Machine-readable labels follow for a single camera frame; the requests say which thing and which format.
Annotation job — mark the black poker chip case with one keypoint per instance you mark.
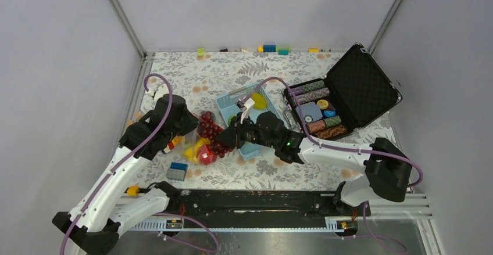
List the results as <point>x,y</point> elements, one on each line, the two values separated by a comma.
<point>354,93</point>

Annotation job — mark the red apple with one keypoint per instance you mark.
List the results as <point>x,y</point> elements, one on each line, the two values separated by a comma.
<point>205,156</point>

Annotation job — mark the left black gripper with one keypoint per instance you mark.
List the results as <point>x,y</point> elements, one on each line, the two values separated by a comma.
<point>192,121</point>

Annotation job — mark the clear zip top bag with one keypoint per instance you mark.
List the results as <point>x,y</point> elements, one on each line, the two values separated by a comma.
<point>193,136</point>

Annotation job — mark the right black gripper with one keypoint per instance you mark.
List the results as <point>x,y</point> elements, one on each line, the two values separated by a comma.
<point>232,135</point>

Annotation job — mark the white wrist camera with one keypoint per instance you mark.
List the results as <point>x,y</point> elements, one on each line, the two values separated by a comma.
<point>245,107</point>
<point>158,92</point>

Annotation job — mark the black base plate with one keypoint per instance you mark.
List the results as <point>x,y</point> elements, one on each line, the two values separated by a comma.
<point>262,209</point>

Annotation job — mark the blue grey block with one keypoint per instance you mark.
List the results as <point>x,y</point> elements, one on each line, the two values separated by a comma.
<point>177,171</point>

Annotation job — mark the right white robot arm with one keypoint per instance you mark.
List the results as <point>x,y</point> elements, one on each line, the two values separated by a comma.
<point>385,171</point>

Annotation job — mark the yellow orange toy truck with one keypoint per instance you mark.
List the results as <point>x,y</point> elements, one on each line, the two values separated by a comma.
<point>172,144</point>

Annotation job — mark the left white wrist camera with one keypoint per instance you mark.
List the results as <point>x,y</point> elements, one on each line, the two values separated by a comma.
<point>158,92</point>

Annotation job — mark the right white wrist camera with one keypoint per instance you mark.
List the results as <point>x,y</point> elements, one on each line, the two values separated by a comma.
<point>245,107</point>

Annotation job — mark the yellow mango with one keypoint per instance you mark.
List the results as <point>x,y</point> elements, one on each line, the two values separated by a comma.
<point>260,102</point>

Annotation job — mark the green pepper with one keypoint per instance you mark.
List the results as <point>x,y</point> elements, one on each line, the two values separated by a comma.
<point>231,120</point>

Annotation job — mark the blue yellow toy bricks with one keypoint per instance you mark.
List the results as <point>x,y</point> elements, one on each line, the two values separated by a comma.
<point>274,49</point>

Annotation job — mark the dark purple grapes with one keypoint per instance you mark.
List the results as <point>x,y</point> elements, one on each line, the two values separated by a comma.
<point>209,130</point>

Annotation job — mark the floral table mat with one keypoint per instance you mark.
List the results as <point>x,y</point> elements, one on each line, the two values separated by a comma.
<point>200,80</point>

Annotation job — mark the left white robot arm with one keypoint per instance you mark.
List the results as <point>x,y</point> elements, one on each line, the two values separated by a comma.
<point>96,224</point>

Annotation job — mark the yellow banana bunch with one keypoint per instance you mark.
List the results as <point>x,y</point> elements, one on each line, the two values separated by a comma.
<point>190,152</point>

